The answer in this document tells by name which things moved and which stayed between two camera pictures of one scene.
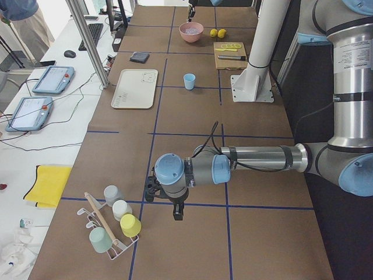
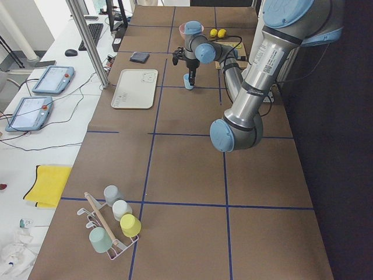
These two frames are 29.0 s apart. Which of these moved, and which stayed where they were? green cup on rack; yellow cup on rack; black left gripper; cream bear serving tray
Moved: black left gripper
Stayed: cream bear serving tray; yellow cup on rack; green cup on rack
